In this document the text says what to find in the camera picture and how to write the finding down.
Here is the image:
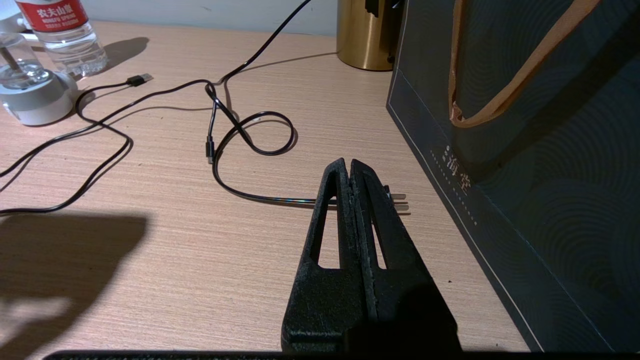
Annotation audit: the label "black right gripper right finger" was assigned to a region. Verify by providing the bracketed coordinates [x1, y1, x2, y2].
[350, 159, 462, 352]

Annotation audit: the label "black two-pin power cable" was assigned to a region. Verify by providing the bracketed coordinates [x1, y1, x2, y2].
[205, 0, 411, 215]

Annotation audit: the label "gold desk lamp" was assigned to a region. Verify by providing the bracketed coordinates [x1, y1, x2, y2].
[336, 0, 401, 71]

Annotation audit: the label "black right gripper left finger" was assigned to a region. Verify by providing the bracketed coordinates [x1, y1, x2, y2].
[281, 158, 373, 352]

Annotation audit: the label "red capped water bottle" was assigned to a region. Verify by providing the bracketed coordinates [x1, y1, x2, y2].
[14, 0, 109, 77]

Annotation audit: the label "clear dome grey base gadget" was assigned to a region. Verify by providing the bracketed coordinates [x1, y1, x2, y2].
[0, 32, 79, 126]

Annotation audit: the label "black USB cable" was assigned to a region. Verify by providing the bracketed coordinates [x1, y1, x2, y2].
[0, 73, 217, 216]

